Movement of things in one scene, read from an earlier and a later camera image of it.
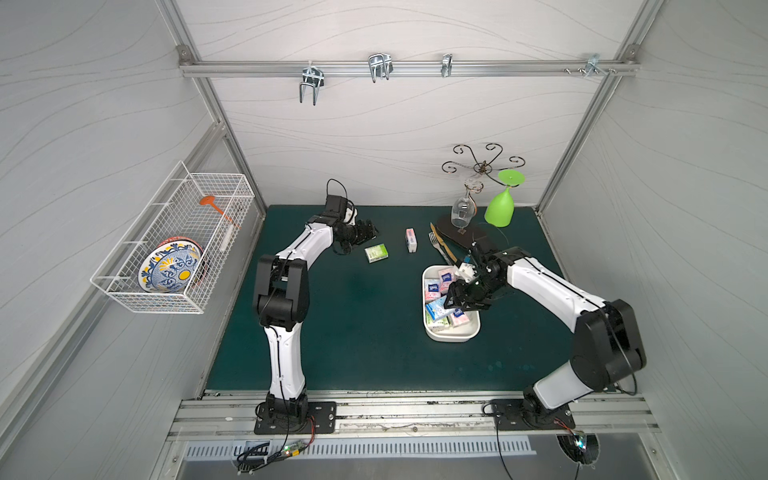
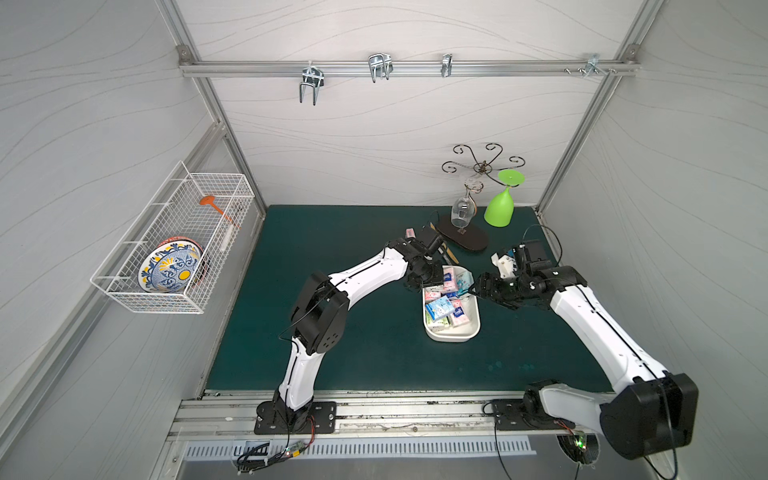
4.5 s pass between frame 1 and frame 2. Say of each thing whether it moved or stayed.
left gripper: moved
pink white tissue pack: stayed
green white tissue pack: stayed
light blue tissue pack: stayed
